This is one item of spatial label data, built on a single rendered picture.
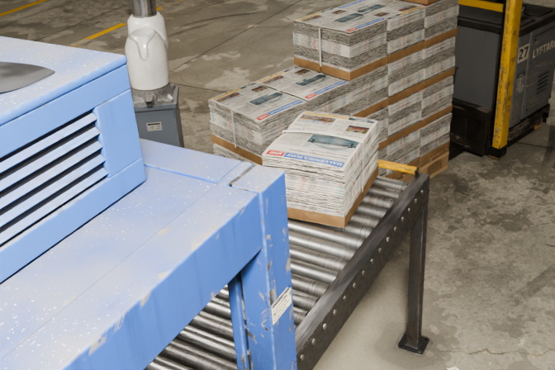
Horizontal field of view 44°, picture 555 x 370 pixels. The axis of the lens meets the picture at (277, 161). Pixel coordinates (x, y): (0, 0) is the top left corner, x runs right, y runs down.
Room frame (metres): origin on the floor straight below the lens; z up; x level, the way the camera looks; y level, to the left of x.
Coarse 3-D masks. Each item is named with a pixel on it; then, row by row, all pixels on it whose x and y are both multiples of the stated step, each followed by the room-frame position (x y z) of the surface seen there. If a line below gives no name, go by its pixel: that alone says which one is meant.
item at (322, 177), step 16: (272, 144) 2.04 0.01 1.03; (288, 144) 2.03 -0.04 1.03; (304, 144) 2.03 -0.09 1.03; (320, 144) 2.02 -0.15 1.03; (336, 144) 2.01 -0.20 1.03; (272, 160) 1.96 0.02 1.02; (288, 160) 1.93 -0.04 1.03; (304, 160) 1.91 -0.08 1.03; (320, 160) 1.90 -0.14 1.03; (336, 160) 1.90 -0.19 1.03; (352, 160) 1.91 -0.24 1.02; (288, 176) 1.93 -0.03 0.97; (304, 176) 1.91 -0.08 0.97; (320, 176) 1.88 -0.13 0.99; (336, 176) 1.86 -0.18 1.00; (352, 176) 1.93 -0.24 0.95; (288, 192) 1.94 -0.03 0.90; (304, 192) 1.92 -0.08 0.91; (320, 192) 1.89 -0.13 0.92; (336, 192) 1.87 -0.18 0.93; (352, 192) 1.93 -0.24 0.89; (304, 208) 1.91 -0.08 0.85; (320, 208) 1.89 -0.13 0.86; (336, 208) 1.87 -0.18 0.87
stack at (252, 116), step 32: (416, 64) 3.40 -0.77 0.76; (224, 96) 2.98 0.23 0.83; (256, 96) 2.96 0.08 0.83; (288, 96) 2.93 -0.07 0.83; (320, 96) 2.93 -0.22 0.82; (352, 96) 3.07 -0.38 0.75; (384, 96) 3.23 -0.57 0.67; (416, 96) 3.40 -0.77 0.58; (224, 128) 2.87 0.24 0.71; (256, 128) 2.70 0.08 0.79; (384, 128) 3.22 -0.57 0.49
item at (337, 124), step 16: (304, 112) 2.28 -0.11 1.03; (320, 112) 2.27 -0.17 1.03; (304, 128) 2.15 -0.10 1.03; (320, 128) 2.14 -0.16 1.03; (336, 128) 2.13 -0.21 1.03; (352, 128) 2.12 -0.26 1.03; (368, 128) 2.12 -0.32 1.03; (368, 144) 2.07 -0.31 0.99; (368, 160) 2.08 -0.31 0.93; (368, 176) 2.09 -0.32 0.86
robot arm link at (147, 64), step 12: (132, 36) 2.59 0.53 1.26; (144, 36) 2.58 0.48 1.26; (156, 36) 2.60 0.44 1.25; (132, 48) 2.56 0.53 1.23; (144, 48) 2.55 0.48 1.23; (156, 48) 2.57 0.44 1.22; (132, 60) 2.55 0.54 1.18; (144, 60) 2.54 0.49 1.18; (156, 60) 2.56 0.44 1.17; (132, 72) 2.56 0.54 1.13; (144, 72) 2.54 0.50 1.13; (156, 72) 2.55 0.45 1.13; (132, 84) 2.57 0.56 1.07; (144, 84) 2.54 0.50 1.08; (156, 84) 2.55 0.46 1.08
